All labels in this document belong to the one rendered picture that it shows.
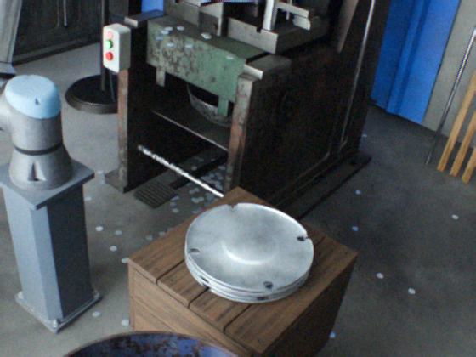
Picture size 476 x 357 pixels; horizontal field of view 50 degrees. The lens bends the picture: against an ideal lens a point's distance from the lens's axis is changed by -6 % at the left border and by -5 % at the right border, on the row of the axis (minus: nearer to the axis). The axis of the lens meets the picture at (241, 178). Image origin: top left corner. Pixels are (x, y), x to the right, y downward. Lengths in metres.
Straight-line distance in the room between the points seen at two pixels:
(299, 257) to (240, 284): 0.16
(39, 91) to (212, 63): 0.56
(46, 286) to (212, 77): 0.74
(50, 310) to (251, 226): 0.60
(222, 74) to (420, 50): 1.38
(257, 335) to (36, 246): 0.58
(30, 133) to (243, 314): 0.60
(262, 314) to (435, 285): 0.88
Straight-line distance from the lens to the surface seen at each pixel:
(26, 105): 1.18
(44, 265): 1.40
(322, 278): 1.24
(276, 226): 1.29
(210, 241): 1.22
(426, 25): 2.68
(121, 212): 1.90
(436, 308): 1.80
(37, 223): 1.31
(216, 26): 1.59
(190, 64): 1.62
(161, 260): 1.22
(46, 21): 3.14
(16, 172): 1.28
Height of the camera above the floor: 1.20
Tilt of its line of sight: 35 degrees down
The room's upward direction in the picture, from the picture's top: 8 degrees clockwise
